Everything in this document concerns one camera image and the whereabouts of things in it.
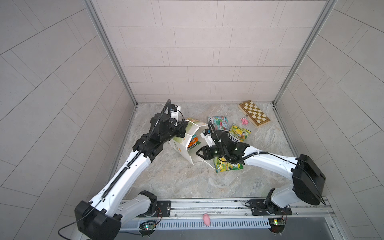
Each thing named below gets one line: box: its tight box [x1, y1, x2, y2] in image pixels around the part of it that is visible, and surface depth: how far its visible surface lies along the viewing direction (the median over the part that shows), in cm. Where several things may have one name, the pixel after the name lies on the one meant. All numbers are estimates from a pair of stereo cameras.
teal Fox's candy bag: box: [207, 116, 230, 131], surface depth 104 cm
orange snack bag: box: [187, 134, 199, 151], surface depth 88 cm
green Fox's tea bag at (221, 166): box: [213, 156, 244, 174], surface depth 84 cm
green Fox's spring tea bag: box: [228, 123, 252, 143], surface depth 98 cm
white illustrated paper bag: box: [169, 118, 209, 165], surface depth 74 cm
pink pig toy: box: [240, 117, 249, 125], surface depth 107 cm
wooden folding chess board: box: [238, 100, 271, 128], surface depth 109 cm
